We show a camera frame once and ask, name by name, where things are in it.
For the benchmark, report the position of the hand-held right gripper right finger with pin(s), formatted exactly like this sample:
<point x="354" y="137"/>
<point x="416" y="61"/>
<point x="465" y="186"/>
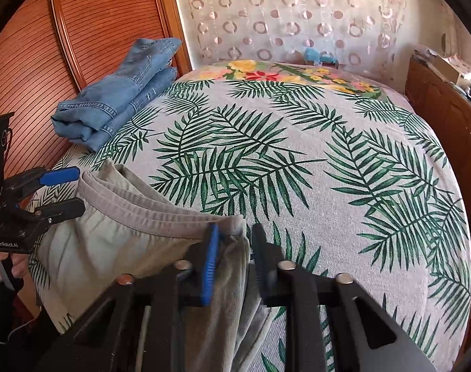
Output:
<point x="259" y="267"/>

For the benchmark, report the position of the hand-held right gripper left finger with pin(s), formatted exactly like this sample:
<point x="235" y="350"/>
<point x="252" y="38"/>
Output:
<point x="210" y="267"/>

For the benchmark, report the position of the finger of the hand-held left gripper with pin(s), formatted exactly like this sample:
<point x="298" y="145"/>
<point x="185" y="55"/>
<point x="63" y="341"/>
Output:
<point x="66" y="208"/>
<point x="59" y="176"/>

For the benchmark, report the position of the grey pants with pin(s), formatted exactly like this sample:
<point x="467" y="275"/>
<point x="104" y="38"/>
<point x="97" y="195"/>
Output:
<point x="103" y="240"/>

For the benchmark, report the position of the person's left hand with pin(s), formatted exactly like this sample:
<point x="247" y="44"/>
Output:
<point x="17" y="267"/>

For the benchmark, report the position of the folded blue jeans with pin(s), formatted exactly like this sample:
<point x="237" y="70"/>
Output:
<point x="119" y="97"/>

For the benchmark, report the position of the leaf-print bed cover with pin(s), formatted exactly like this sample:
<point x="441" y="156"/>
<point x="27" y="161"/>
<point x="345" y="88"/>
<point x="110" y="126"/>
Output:
<point x="297" y="162"/>

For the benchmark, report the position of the wooden louvred wardrobe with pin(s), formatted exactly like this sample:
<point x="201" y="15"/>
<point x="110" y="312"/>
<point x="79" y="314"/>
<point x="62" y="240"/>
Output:
<point x="84" y="27"/>

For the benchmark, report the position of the blue toy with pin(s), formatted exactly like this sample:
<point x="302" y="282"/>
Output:
<point x="319" y="58"/>

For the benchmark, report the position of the wooden side cabinet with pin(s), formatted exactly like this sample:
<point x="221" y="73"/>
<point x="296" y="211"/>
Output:
<point x="452" y="124"/>

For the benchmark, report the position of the circle-pattern sheer curtain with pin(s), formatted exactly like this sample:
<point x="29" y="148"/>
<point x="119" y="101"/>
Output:
<point x="289" y="15"/>

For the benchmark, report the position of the open cardboard box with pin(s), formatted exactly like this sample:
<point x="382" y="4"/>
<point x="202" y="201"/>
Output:
<point x="452" y="68"/>

